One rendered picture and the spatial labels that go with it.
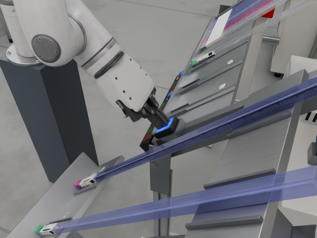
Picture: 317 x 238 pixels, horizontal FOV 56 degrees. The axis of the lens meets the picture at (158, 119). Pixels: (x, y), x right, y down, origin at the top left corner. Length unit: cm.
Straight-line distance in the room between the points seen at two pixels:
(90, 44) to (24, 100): 69
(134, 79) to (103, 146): 112
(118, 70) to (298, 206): 51
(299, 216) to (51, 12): 67
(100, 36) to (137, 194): 103
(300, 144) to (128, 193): 86
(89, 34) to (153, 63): 176
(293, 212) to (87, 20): 61
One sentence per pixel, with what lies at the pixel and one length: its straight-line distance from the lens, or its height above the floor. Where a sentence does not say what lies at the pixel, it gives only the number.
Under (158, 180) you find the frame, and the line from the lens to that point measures 74.
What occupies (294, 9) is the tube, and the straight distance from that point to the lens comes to 82.
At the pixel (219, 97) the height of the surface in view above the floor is 82.
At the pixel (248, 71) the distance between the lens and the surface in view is 176.
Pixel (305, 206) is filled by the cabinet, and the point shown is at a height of 62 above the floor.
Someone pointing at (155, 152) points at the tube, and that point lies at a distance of 41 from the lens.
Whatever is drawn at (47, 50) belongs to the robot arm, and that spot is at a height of 100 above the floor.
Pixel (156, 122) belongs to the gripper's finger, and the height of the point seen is 81.
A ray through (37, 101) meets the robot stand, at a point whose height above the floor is 55.
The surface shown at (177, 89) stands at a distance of 83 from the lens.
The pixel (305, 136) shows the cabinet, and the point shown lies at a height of 62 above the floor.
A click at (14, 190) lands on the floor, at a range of 164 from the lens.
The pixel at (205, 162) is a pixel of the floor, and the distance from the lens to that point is 161.
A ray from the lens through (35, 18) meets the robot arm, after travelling 49.
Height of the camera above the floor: 124
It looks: 43 degrees down
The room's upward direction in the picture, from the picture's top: straight up
